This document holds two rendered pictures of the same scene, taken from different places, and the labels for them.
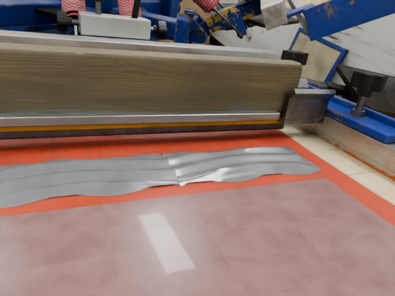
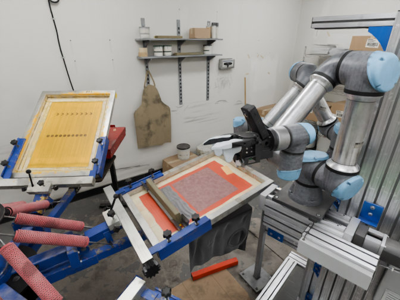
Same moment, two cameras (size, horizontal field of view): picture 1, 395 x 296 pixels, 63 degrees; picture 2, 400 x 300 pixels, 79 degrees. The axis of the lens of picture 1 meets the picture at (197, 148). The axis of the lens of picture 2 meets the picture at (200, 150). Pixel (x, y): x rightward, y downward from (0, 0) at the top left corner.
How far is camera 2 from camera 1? 1.44 m
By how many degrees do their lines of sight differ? 82
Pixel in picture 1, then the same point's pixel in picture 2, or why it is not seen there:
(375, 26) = not seen: outside the picture
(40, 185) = (188, 210)
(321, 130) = not seen: hidden behind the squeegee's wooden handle
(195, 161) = (173, 198)
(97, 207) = (190, 203)
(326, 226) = (185, 184)
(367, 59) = not seen: outside the picture
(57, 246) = (199, 203)
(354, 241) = (187, 182)
